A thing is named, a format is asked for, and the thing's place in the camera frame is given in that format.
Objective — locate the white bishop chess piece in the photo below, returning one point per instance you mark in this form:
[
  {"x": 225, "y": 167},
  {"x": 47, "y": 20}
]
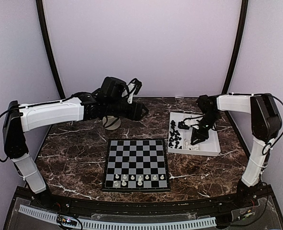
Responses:
[{"x": 124, "y": 183}]

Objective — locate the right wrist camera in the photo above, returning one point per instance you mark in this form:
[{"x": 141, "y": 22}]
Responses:
[{"x": 188, "y": 123}]

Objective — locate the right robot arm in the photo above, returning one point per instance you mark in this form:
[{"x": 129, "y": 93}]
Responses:
[{"x": 266, "y": 123}]

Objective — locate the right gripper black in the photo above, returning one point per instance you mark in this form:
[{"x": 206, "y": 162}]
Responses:
[{"x": 197, "y": 134}]

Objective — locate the black frame post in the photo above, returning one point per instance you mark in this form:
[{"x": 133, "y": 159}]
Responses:
[
  {"x": 48, "y": 47},
  {"x": 237, "y": 44}
]

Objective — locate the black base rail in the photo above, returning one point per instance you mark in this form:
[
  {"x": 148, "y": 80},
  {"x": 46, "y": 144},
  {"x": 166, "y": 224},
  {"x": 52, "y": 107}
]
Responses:
[{"x": 215, "y": 206}]

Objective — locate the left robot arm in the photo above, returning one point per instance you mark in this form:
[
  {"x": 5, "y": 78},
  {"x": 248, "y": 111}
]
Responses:
[{"x": 81, "y": 106}]

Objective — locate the white divided plastic tray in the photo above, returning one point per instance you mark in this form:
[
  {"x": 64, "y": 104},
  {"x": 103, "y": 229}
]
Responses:
[{"x": 210, "y": 147}]

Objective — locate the right black frame post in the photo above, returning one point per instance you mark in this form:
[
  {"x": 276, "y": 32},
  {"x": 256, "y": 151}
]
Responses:
[{"x": 237, "y": 44}]

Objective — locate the black chess pieces pile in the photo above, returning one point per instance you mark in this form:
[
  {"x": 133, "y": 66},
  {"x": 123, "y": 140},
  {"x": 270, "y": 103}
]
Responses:
[{"x": 174, "y": 139}]

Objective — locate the black and grey chessboard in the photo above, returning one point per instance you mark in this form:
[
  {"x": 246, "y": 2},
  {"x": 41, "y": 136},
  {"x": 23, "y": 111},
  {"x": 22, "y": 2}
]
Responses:
[{"x": 137, "y": 157}]

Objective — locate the white king chess piece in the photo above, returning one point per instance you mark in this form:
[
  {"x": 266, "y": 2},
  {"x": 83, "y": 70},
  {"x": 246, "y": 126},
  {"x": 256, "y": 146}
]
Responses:
[{"x": 140, "y": 181}]

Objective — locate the white ribbed cup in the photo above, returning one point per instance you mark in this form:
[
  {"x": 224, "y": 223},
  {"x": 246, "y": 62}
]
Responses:
[{"x": 111, "y": 122}]

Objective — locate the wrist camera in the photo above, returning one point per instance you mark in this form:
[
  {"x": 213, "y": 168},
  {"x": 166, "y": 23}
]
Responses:
[
  {"x": 131, "y": 89},
  {"x": 188, "y": 123}
]

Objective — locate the white slotted cable duct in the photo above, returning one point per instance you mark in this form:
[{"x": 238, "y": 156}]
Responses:
[{"x": 70, "y": 223}]

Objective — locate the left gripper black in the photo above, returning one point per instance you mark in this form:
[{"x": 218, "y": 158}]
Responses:
[{"x": 135, "y": 114}]

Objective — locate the left black frame post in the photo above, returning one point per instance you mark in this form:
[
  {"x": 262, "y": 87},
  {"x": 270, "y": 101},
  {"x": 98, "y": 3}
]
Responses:
[{"x": 48, "y": 47}]

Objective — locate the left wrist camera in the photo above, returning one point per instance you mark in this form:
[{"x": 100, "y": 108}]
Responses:
[{"x": 131, "y": 89}]

